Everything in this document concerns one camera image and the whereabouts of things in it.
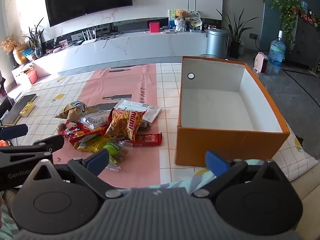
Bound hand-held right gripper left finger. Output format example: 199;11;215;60
24;148;123;200

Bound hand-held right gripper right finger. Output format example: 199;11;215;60
192;150;292;200

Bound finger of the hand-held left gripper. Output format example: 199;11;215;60
0;134;65;165
0;124;28;140

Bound yellow snack packet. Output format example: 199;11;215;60
75;136;110;153

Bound clear packet green label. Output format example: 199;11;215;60
104;141;133;172

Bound red snack bag yellow label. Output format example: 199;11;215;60
57;121;110;145

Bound orange striped fries snack bag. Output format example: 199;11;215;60
105;108;147;142

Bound orange cardboard box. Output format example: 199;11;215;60
174;56;291;167

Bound red chocolate bar wrapper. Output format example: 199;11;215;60
132;133;163;147

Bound dark flat board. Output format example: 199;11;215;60
1;94;37;125

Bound yellow plastic tray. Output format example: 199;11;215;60
19;102;35;117

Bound silver foil snack packet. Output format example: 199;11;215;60
80;110;113;130

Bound golden brown chip bag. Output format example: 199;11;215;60
54;100;100;120

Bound teal patterned cloth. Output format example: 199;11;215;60
0;167;218;240

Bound red storage box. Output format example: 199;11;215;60
25;69;38;84

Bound white silver snack bag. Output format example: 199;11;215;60
115;99;162;130

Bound golden gourd vase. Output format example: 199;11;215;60
12;44;29;65

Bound dried orange flowers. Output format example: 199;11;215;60
1;35;18;53

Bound green plant in glass vase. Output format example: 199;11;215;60
22;17;45;58

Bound pink space heater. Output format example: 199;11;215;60
253;52;269;74

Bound white wifi router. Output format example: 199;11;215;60
81;29;97;45

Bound white marble tv console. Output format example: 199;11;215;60
32;29;208;77

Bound silver pedal trash can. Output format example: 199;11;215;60
206;28;229;59

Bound blue water jug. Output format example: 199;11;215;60
268;30;286;67

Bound long leaf potted plant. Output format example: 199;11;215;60
216;8;258;59

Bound teddy bear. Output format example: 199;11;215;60
174;9;187;33

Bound decorated round fan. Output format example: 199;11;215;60
187;10;202;28

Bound dark grey cabinet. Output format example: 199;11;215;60
291;15;320;72

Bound black flat television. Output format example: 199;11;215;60
44;0;133;27

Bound blue picture card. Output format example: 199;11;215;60
169;9;177;29

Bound trailing green pothos plant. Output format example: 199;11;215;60
264;0;304;53

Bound black cable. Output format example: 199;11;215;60
100;30;124;48

